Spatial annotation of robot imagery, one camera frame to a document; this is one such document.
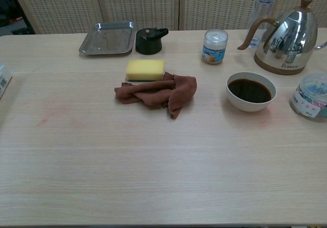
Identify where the white bowl of coffee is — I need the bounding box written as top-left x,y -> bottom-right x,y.
226,71 -> 277,112

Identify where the brown cloth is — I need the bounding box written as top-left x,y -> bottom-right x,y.
114,72 -> 198,120

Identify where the yellow sponge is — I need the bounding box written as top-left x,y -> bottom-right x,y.
125,59 -> 166,82

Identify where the small black teapot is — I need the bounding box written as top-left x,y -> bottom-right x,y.
135,28 -> 169,55

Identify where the small jar with white lid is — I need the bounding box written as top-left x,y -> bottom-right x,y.
201,29 -> 228,65

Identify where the stainless steel tray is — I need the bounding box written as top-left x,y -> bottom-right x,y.
78,21 -> 136,56

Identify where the woven folding screen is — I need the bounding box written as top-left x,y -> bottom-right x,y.
7,0 -> 327,34

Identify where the clear plastic water bottle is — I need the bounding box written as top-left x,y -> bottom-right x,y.
248,0 -> 276,49

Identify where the steel gooseneck kettle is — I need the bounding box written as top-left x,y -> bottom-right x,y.
237,0 -> 327,76

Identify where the clear tub of binder clips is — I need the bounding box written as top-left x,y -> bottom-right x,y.
289,73 -> 327,123

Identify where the pack of colourful tissue packets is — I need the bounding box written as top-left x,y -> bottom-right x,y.
0,64 -> 13,101

